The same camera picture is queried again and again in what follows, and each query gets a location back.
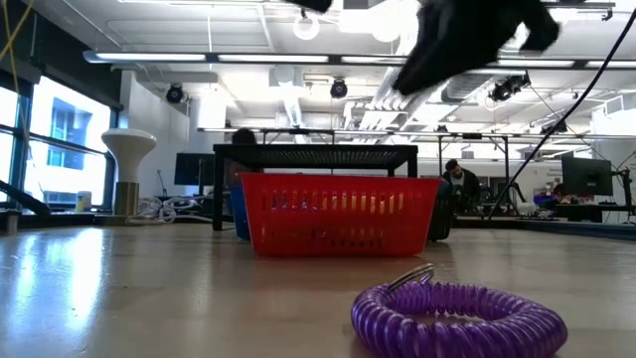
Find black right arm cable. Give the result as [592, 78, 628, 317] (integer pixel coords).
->
[487, 7, 636, 221]

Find white lamp cable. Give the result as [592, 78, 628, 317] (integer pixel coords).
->
[133, 194, 216, 225]

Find black computer monitor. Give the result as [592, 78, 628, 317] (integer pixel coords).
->
[173, 152, 216, 188]
[560, 155, 615, 198]

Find red plastic basket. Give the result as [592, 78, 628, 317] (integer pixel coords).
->
[239, 172, 442, 259]

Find white round ceiling lamp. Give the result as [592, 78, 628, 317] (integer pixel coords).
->
[291, 12, 322, 42]

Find purple spiral wrist keychain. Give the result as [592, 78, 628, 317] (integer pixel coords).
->
[350, 263, 569, 358]

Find silver ventilation duct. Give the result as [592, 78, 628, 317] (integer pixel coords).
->
[439, 69, 503, 105]

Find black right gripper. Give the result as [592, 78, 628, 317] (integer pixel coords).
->
[392, 0, 560, 95]

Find black perforated metal shelf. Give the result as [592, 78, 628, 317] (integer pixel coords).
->
[212, 143, 419, 233]

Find black thin metal rack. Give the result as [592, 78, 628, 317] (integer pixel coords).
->
[198, 126, 636, 221]

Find blue plastic basket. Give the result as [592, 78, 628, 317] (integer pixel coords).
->
[228, 183, 250, 241]

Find white mushroom lamp brass base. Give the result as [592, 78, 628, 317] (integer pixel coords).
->
[100, 127, 159, 225]

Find black ceiling track lights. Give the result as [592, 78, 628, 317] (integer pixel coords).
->
[489, 73, 532, 103]

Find person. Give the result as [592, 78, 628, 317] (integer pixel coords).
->
[546, 182, 572, 205]
[223, 127, 264, 189]
[440, 158, 482, 215]

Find linear ceiling light bar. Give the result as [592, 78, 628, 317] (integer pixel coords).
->
[81, 48, 636, 71]

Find black office desk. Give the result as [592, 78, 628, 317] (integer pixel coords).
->
[556, 202, 636, 223]

